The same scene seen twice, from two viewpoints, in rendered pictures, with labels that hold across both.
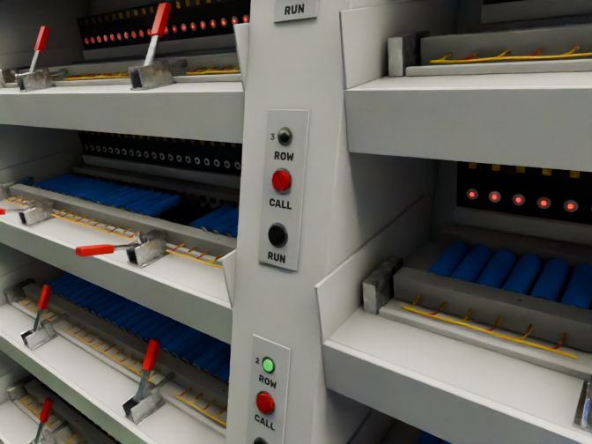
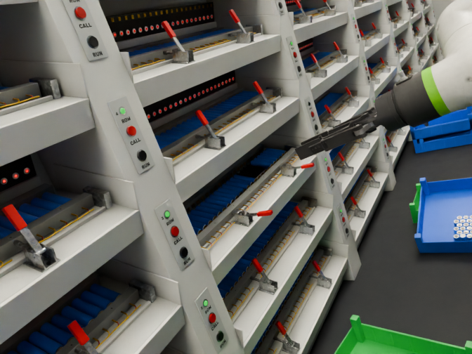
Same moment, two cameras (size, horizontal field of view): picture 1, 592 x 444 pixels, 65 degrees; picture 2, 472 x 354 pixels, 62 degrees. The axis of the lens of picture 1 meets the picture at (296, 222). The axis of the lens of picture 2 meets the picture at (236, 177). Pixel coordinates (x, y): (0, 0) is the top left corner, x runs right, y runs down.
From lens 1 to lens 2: 1.40 m
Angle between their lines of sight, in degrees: 87
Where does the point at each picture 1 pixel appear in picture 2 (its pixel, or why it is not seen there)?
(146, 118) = (279, 120)
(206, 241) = (289, 156)
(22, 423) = not seen: outside the picture
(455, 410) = not seen: hidden behind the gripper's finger
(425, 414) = not seen: hidden behind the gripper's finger
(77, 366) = (287, 262)
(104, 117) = (267, 130)
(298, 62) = (303, 86)
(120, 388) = (297, 242)
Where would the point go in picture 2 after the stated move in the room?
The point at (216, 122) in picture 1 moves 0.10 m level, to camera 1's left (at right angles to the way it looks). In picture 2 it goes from (294, 109) to (303, 113)
